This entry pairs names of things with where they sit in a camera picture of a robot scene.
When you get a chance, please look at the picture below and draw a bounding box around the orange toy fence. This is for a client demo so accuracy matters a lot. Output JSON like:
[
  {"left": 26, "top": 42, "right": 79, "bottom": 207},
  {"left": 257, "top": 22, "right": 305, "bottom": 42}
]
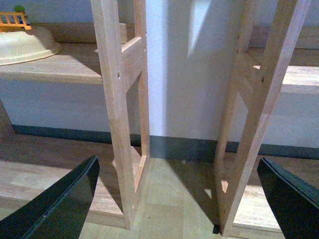
[{"left": 0, "top": 11, "right": 32, "bottom": 32}]

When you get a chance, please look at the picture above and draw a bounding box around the wooden shelf unit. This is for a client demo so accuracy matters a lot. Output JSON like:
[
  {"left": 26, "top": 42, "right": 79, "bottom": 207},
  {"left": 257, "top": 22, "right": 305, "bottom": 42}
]
[
  {"left": 213, "top": 0, "right": 311, "bottom": 238},
  {"left": 0, "top": 0, "right": 150, "bottom": 229}
]

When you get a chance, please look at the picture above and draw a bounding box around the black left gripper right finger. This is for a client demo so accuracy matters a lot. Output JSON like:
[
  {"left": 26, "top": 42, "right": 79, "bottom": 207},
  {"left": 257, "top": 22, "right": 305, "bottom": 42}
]
[{"left": 257, "top": 158, "right": 319, "bottom": 239}]

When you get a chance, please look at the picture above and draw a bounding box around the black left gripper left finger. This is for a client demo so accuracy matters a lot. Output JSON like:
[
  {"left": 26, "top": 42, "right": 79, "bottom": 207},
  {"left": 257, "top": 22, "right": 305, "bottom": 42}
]
[{"left": 0, "top": 156, "right": 99, "bottom": 239}]

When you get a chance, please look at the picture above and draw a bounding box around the right wooden shelf unit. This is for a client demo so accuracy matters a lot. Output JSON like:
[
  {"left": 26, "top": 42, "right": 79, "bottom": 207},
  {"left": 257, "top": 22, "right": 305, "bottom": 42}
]
[{"left": 213, "top": 0, "right": 311, "bottom": 238}]

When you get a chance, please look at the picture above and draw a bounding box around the left wooden shelf unit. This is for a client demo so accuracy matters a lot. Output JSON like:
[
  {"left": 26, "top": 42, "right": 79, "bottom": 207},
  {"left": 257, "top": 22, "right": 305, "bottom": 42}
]
[{"left": 0, "top": 0, "right": 150, "bottom": 229}]

